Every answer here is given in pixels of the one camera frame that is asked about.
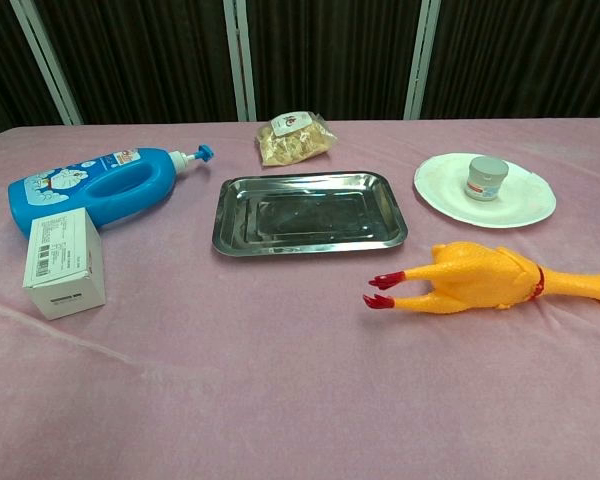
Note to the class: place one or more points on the yellow rubber chicken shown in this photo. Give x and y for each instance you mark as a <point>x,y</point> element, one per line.
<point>475,282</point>

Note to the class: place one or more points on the stainless steel tray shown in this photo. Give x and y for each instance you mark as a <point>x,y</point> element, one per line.
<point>310,212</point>

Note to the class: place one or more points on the pink tablecloth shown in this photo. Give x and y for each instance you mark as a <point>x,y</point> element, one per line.
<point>280,360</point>

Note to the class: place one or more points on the clear bag of snacks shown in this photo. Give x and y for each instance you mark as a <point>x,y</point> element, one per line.
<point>295,140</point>

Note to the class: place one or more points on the white paper plate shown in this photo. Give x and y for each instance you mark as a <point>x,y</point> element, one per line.
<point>440,197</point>

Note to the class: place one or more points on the blue pump detergent bottle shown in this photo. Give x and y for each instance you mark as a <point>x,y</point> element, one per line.
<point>120,192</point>

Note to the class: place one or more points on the black pleated curtain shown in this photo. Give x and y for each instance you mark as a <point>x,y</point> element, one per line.
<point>330,50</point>

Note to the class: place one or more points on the small white grey-lidded jar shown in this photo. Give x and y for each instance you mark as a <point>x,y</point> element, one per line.
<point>486,177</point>

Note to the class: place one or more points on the white cardboard box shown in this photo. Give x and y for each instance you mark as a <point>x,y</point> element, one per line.
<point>62,265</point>

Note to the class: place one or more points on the grey aluminium frame post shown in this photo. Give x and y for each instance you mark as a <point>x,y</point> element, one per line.
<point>50,65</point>
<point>240,60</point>
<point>420,60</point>

